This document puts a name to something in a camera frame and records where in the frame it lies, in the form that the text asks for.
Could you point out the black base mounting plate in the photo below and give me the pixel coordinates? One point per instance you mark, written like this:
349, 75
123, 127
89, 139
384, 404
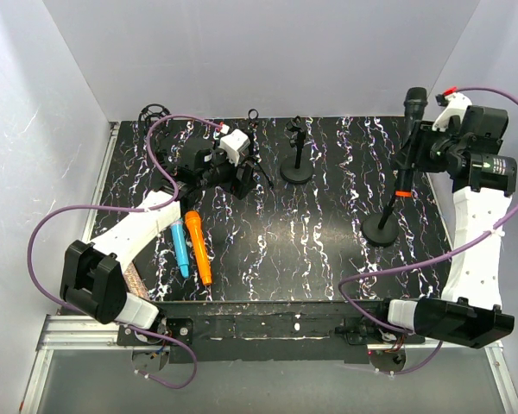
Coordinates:
273, 330

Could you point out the glitter silver microphone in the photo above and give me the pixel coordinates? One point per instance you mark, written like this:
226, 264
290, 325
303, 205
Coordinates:
134, 282

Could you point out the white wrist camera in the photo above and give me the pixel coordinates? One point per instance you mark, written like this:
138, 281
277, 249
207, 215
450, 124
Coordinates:
453, 103
233, 142

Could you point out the cyan microphone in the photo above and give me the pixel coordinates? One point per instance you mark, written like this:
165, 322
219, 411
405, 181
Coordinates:
180, 251

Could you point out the aluminium rail frame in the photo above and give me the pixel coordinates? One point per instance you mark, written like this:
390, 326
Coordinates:
79, 368

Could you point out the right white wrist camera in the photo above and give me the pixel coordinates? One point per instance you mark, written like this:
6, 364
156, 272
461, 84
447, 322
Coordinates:
453, 103

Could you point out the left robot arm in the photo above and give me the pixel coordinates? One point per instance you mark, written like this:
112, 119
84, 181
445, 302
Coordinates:
93, 274

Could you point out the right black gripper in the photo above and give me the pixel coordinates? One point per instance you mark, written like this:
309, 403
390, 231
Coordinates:
420, 137

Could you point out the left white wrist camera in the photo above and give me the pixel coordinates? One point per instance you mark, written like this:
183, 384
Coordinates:
233, 142

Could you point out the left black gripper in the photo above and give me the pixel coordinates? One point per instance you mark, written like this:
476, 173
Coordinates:
241, 187

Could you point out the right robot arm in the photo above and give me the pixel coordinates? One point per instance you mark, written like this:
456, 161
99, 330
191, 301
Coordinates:
466, 146

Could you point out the tall black tripod stand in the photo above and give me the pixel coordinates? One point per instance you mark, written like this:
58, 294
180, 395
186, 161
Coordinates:
250, 130

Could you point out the orange microphone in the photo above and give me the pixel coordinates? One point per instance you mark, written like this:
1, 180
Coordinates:
194, 225

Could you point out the round base stand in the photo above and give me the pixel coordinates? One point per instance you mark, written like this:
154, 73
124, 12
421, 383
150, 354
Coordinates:
381, 230
296, 170

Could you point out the small black tripod stand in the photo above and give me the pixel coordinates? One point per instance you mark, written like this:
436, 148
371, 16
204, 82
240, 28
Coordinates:
150, 114

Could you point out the black microphone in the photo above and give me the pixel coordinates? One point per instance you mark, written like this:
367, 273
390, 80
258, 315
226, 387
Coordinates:
414, 107

